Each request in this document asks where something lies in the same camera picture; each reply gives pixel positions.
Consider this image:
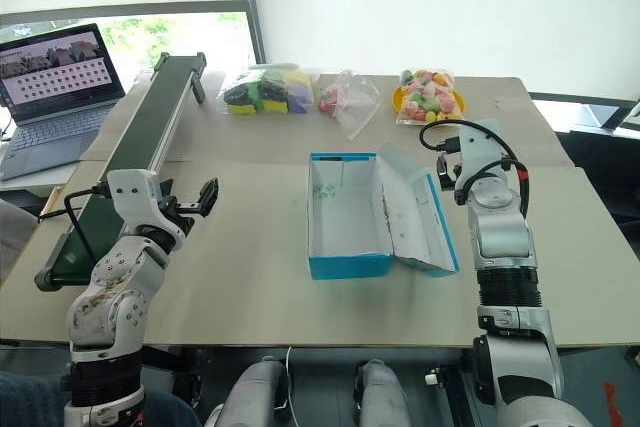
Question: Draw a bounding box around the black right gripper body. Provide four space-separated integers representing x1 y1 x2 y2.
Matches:
446 161 465 193

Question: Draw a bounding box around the grey rounded robot right leg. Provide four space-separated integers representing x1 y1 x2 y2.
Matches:
351 358 427 427

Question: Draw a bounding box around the dark green conveyor belt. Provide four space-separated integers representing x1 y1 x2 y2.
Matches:
33 51 208 293

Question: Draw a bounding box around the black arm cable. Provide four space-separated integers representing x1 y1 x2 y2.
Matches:
36 185 111 261
418 118 532 216

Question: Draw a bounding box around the bag of colourful candies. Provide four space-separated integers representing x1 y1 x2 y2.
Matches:
394 66 465 126

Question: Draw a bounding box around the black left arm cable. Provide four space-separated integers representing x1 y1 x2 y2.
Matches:
36 185 111 261

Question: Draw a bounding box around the grey window frame post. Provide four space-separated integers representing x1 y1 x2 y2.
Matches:
237 0 268 65

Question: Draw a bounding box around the grey rounded robot left leg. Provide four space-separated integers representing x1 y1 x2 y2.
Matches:
203 355 292 427

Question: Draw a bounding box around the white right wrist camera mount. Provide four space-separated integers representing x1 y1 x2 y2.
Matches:
453 118 507 193

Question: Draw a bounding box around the grey open laptop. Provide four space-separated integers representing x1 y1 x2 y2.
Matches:
0 22 127 183

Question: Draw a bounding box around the clear bag with red items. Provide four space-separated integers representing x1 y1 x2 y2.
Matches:
314 68 385 143

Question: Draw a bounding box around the blue cardboard box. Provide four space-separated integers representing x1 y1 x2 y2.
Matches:
305 142 462 281

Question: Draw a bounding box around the thin white cable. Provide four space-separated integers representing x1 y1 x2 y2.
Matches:
272 345 301 427

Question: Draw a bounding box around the grey rounded robot leg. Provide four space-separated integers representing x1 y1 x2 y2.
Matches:
351 358 427 427
203 355 292 427

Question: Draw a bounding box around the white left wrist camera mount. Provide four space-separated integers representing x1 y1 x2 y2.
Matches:
106 168 185 251

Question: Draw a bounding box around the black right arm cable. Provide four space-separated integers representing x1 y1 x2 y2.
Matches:
418 118 532 216

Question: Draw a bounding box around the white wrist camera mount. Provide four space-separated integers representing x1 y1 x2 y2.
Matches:
106 168 185 251
453 118 507 193

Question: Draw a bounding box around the bag of colourful sponges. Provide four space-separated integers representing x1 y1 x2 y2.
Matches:
215 63 322 119

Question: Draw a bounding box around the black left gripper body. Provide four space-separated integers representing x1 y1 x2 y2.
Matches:
157 190 202 236

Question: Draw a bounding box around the blue cloth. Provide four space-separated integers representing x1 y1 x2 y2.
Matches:
0 370 69 427

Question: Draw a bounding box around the yellow plate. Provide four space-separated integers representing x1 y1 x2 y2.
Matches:
391 85 469 122

